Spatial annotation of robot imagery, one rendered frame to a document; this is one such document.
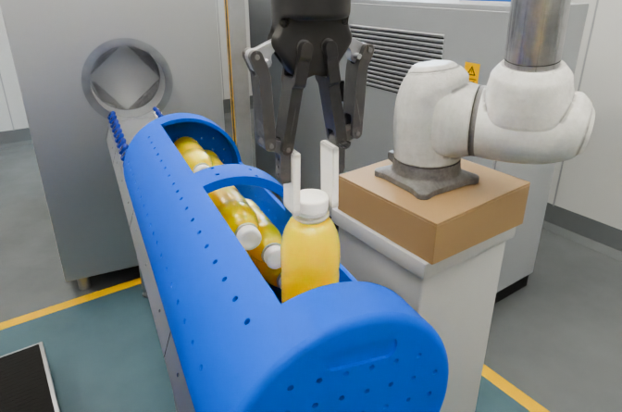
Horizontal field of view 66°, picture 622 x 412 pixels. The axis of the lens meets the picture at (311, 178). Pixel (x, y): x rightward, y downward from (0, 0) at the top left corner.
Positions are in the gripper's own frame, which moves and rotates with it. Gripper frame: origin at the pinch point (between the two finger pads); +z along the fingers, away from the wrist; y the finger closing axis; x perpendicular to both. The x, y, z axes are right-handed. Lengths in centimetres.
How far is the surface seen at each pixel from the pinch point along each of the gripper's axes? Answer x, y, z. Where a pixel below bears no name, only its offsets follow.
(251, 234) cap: -22.8, -0.1, 18.2
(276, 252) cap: -23.1, -4.4, 22.7
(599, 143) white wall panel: -129, -254, 69
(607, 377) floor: -42, -158, 133
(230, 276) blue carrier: -4.7, 8.5, 12.8
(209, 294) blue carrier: -5.1, 11.0, 14.9
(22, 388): -123, 59, 118
